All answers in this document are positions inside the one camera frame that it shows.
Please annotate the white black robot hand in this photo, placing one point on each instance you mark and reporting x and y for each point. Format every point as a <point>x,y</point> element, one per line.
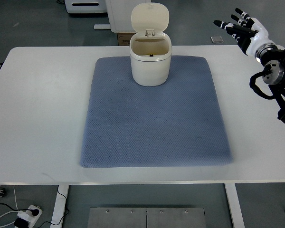
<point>250,34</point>

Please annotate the white trash bin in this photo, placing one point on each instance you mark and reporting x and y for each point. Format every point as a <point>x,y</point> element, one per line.
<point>150,47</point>

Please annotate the grey floor socket plate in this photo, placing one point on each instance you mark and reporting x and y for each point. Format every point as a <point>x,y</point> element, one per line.
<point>216,39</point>

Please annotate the blue textured mat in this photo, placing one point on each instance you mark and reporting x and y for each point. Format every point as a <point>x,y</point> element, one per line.
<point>176,124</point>

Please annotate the cardboard box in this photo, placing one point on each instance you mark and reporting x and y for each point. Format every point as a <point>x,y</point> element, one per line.
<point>124,38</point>

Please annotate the white cabinet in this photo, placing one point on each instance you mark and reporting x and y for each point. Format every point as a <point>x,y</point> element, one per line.
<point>119,15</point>

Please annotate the white table leg right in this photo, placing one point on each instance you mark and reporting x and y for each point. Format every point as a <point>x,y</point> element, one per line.
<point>234,205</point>

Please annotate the white table leg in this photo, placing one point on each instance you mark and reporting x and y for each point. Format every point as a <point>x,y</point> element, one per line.
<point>234,205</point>
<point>60,206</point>

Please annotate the white machine with slot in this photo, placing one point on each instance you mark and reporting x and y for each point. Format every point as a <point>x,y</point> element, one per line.
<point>85,6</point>

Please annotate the white table leg left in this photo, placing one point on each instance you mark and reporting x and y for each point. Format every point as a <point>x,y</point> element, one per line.
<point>60,206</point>

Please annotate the white power strip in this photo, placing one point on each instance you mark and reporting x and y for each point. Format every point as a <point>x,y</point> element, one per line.
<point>31,215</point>

